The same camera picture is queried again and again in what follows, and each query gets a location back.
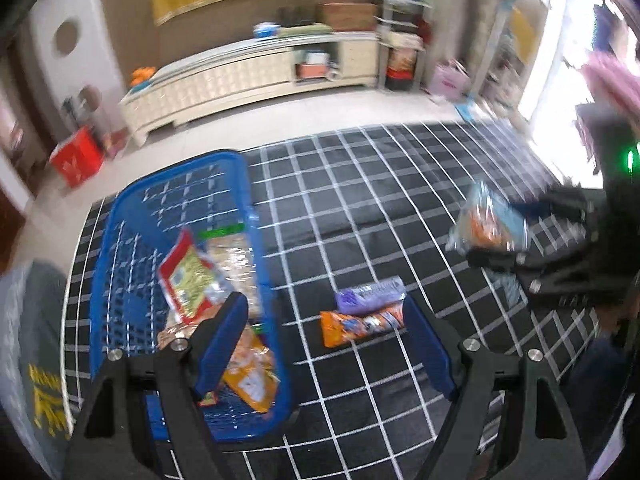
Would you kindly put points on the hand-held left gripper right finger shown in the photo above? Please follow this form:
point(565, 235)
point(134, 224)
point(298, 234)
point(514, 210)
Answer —
point(425, 347)

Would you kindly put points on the orange snack bag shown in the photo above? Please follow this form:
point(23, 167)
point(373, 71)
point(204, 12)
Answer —
point(406, 60)

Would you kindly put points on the red and black box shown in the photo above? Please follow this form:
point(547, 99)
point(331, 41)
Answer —
point(401, 80)

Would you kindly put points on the person's right hand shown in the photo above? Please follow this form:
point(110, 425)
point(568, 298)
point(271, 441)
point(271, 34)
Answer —
point(611, 321)

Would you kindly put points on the cream tv cabinet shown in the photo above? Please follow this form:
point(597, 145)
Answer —
point(210, 85)

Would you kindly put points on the yellow board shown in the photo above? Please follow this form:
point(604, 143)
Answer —
point(521, 35)

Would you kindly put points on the grey doormat with yellow print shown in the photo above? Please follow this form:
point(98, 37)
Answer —
point(35, 320)

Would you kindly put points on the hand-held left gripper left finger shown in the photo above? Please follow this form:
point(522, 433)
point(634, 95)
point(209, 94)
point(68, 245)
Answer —
point(220, 342)

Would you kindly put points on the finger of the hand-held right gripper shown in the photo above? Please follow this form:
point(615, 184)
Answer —
point(505, 260)
point(555, 207)

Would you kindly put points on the red and yellow snack packet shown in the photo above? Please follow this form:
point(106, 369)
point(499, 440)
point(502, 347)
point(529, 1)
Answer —
point(190, 275)

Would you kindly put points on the light blue box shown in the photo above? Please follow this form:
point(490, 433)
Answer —
point(316, 57)

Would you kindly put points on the blue plastic basket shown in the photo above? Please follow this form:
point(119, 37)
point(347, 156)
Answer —
point(145, 210)

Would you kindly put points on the white paper roll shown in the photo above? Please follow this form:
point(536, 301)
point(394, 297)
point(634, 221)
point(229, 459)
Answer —
point(335, 74)

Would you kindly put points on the black grid floor mat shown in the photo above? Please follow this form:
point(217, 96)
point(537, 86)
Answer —
point(350, 185)

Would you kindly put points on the small orange snack packet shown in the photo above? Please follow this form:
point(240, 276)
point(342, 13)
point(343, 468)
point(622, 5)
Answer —
point(350, 329)

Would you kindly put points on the pink cloth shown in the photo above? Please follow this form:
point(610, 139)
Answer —
point(615, 77)

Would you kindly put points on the purple chewing gum packet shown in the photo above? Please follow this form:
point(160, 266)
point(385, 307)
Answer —
point(367, 294)

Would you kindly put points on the green folded cloth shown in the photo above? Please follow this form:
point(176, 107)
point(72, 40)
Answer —
point(305, 31)

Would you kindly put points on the orange box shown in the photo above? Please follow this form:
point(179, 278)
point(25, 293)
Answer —
point(311, 71)

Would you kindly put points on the brown cardboard box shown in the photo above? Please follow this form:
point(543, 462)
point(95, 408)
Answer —
point(350, 16)

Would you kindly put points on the pile of oranges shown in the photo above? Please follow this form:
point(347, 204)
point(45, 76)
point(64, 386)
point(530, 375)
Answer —
point(142, 76)

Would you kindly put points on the blue tissue pack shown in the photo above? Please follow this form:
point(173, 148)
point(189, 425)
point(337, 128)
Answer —
point(265, 30)

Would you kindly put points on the metal shelf rack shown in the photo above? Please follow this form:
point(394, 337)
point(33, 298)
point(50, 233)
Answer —
point(380, 35)

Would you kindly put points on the red cardboard box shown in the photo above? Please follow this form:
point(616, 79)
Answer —
point(77, 157)

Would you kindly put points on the pink bag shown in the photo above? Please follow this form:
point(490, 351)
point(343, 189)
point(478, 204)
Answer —
point(450, 79)

